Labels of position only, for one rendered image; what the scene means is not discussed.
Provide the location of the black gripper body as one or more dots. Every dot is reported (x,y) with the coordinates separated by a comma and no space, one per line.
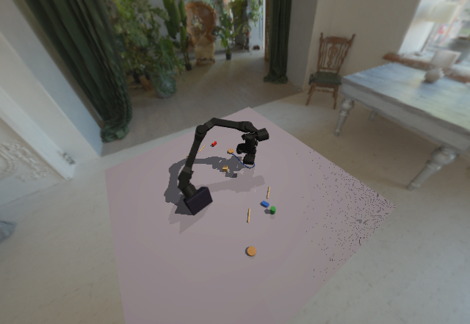
(249,159)

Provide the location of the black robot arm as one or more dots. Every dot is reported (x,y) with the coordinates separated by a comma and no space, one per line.
(250,139)

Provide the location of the tan round disc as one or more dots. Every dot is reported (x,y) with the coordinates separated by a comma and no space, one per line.
(251,251)

